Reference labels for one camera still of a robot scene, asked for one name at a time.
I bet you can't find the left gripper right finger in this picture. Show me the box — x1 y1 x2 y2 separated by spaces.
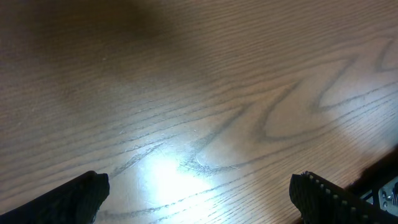
289 172 397 224

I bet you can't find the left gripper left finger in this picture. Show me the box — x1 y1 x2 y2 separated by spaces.
1 170 110 224

